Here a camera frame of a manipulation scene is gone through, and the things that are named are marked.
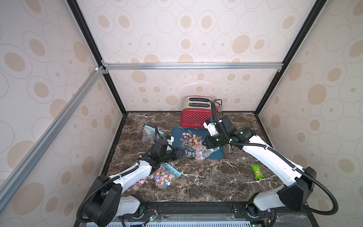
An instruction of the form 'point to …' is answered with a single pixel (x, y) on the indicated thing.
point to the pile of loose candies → (189, 141)
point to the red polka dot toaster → (196, 110)
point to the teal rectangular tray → (177, 132)
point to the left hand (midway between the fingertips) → (187, 152)
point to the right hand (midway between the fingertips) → (207, 141)
